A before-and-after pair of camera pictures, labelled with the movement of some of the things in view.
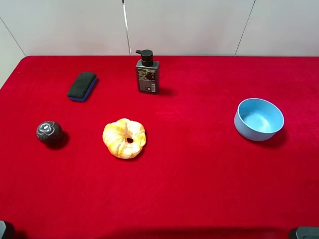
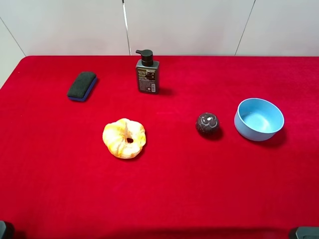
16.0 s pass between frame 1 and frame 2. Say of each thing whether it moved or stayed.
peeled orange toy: stayed
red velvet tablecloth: stayed
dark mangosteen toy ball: moved
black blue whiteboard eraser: stayed
